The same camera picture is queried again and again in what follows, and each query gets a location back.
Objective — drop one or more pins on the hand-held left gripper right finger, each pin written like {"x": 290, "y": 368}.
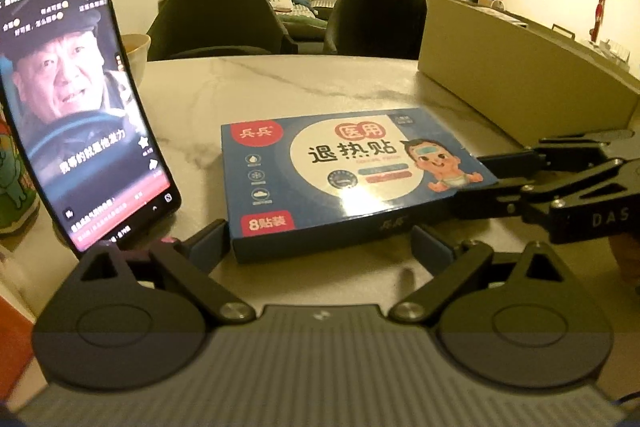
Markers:
{"x": 432, "y": 247}

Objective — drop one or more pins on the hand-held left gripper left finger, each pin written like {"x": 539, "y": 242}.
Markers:
{"x": 209, "y": 243}

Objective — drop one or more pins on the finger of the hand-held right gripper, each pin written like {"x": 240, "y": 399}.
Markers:
{"x": 510, "y": 162}
{"x": 490, "y": 202}

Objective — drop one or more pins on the large cardboard box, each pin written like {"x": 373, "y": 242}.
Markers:
{"x": 525, "y": 77}

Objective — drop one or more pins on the blue fever patch box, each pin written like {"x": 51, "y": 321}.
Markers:
{"x": 350, "y": 177}

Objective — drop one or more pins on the white marble desktop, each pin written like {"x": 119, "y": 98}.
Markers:
{"x": 300, "y": 82}

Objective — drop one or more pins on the person's right hand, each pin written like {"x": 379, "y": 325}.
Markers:
{"x": 627, "y": 259}

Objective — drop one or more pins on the black smartphone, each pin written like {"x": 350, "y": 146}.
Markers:
{"x": 80, "y": 107}

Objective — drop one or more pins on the dark green armchair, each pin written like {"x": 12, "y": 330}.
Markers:
{"x": 215, "y": 17}
{"x": 375, "y": 17}

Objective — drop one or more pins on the white bowl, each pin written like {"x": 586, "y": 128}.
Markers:
{"x": 137, "y": 57}

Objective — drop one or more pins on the orange juice bottle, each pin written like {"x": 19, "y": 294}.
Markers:
{"x": 15, "y": 187}

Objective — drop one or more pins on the orange white medicine box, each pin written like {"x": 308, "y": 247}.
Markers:
{"x": 12, "y": 347}

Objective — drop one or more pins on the grey sofa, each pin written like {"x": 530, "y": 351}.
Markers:
{"x": 305, "y": 24}

